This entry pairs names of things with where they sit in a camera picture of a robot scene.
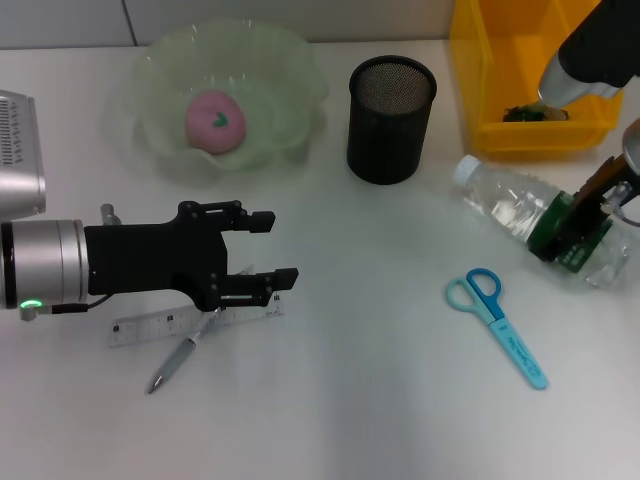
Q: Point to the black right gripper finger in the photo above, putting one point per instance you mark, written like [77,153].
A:
[600,217]
[557,237]

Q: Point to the pink peach toy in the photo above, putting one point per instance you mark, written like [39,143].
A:
[215,135]

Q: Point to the black mesh pen holder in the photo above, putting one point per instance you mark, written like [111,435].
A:
[387,140]

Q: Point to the silver ballpoint pen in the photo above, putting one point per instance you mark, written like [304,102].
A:
[175,360]

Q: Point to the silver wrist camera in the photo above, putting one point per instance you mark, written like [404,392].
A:
[20,165]
[595,50]

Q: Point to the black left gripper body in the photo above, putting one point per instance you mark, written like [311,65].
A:
[150,260]

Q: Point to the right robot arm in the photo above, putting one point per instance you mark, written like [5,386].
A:
[634,145]

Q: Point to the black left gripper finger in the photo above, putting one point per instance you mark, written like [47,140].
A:
[262,222]
[285,278]

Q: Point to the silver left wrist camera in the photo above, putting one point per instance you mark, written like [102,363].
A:
[20,165]

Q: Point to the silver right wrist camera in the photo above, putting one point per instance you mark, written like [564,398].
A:
[595,50]

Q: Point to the green glass fruit bowl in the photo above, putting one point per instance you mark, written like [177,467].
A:
[280,100]

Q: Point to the yellow plastic bin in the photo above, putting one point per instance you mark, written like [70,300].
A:
[510,65]

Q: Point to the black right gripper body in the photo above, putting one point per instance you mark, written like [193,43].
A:
[607,187]

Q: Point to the blue scissors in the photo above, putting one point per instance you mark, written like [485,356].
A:
[500,320]

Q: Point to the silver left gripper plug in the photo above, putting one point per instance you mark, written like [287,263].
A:
[110,215]

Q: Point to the clear plastic ruler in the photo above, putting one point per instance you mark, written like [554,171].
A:
[150,327]

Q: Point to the clear bottle green label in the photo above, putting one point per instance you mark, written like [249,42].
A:
[500,195]

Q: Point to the green plastic wrapper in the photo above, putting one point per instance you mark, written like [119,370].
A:
[530,114]

